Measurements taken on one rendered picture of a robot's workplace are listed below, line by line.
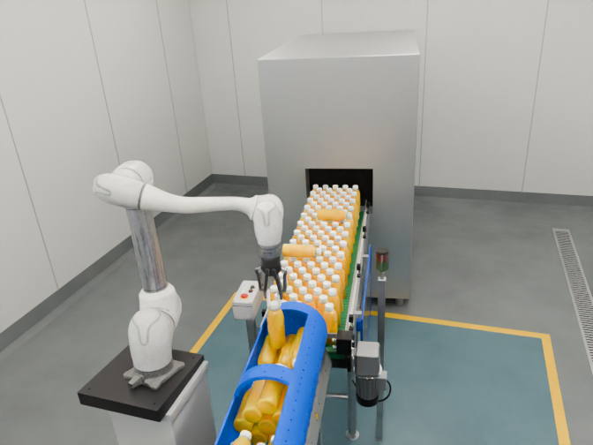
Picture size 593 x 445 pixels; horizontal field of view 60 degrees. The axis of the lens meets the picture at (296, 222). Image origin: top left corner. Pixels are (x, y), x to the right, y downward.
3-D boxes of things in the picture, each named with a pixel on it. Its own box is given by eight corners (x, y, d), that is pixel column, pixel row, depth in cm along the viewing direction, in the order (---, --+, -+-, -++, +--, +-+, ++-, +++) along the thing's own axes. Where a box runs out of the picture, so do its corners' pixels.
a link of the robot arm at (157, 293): (140, 343, 219) (153, 316, 239) (178, 340, 218) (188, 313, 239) (100, 169, 191) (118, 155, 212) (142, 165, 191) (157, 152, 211)
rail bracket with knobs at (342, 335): (332, 357, 235) (331, 338, 231) (334, 346, 241) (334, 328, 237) (354, 358, 233) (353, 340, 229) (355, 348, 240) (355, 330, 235)
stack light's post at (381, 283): (375, 440, 301) (377, 280, 254) (376, 434, 304) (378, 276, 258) (382, 441, 300) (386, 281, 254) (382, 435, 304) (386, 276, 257)
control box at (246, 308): (234, 319, 249) (231, 301, 244) (244, 296, 266) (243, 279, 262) (253, 320, 247) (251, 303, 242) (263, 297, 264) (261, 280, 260)
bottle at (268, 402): (256, 411, 177) (268, 375, 193) (275, 417, 176) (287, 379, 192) (258, 396, 173) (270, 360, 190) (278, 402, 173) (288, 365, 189)
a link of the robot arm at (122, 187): (140, 184, 181) (151, 174, 193) (89, 171, 179) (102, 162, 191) (135, 217, 185) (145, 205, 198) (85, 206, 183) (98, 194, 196)
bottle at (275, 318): (281, 335, 220) (277, 299, 212) (288, 344, 214) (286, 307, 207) (266, 342, 217) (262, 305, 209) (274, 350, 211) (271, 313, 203)
